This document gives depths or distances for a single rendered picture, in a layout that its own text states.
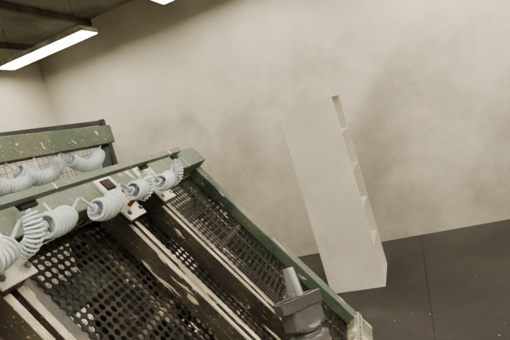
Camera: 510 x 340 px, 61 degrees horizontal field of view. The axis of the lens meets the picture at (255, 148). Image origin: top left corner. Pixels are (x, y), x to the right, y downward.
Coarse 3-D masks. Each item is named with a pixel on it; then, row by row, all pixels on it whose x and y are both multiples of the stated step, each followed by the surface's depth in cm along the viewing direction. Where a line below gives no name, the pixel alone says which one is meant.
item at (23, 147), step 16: (80, 128) 215; (96, 128) 228; (0, 144) 165; (16, 144) 173; (32, 144) 181; (48, 144) 190; (64, 144) 200; (80, 144) 212; (96, 144) 225; (0, 160) 163; (16, 160) 173
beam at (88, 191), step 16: (160, 160) 190; (176, 160) 203; (192, 160) 217; (112, 176) 152; (128, 176) 160; (64, 192) 126; (80, 192) 132; (96, 192) 138; (16, 208) 108; (32, 208) 112; (48, 208) 116; (80, 208) 126; (0, 224) 101; (80, 224) 134; (16, 240) 101; (48, 240) 120
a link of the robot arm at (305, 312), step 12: (288, 300) 92; (300, 300) 89; (312, 300) 91; (276, 312) 89; (288, 312) 87; (300, 312) 88; (312, 312) 90; (288, 324) 89; (300, 324) 87; (312, 324) 89; (300, 336) 88; (312, 336) 88; (324, 336) 87
